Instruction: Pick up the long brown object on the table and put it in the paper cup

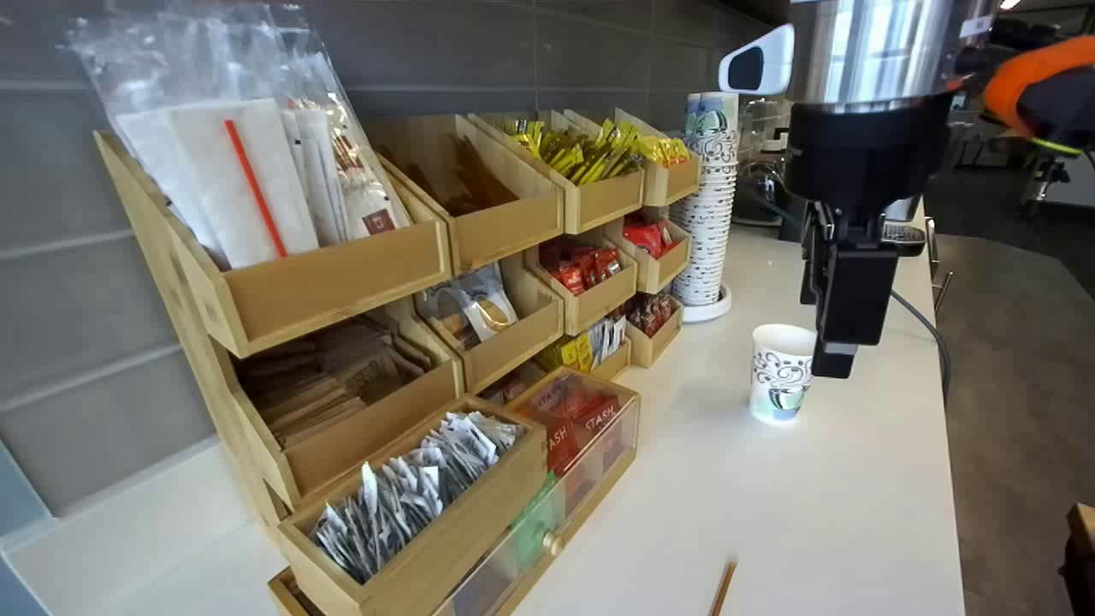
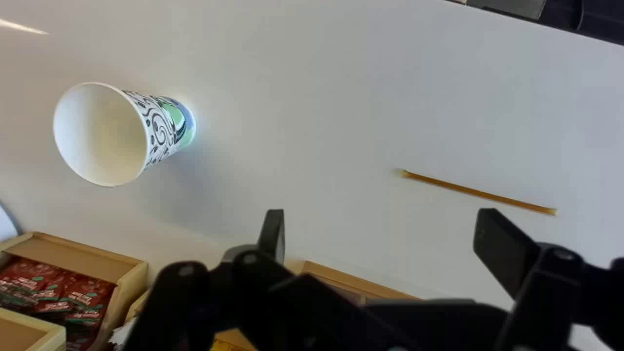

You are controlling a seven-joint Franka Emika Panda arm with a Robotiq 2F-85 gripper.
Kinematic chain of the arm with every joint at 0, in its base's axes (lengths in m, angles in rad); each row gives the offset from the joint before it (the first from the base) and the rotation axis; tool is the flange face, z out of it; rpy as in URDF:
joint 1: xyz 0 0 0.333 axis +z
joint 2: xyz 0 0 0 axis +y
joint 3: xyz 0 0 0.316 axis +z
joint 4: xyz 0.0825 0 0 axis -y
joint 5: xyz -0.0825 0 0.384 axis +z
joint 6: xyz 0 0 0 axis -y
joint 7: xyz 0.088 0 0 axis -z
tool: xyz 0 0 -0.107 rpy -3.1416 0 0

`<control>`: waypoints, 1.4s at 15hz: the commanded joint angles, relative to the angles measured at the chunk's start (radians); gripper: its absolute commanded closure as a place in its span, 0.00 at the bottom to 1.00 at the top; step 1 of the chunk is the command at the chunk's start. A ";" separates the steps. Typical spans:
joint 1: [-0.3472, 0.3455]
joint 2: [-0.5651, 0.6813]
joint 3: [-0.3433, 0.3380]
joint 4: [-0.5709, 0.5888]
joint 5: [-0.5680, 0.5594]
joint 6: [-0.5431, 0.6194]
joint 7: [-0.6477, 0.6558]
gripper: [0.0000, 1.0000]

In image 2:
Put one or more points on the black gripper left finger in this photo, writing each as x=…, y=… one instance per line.
x=190, y=302

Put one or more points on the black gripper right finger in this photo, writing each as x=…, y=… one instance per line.
x=553, y=289

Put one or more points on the long brown stir stick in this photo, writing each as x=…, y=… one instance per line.
x=473, y=191

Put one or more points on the patterned paper cup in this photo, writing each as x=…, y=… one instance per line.
x=110, y=136

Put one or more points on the red snack packets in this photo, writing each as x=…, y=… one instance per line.
x=56, y=294

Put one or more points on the wooden snack organizer shelf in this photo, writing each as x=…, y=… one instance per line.
x=128, y=275

